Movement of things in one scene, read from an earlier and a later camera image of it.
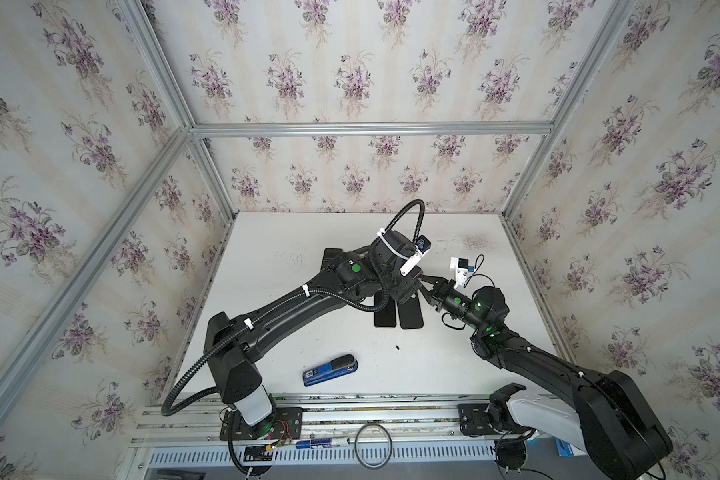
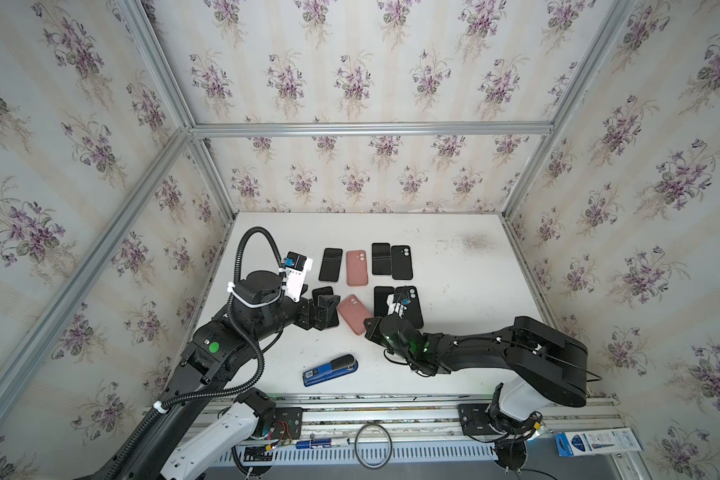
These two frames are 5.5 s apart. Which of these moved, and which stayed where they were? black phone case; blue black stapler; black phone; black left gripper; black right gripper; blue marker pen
Moved: black right gripper; black left gripper
Stayed: blue black stapler; black phone case; blue marker pen; black phone
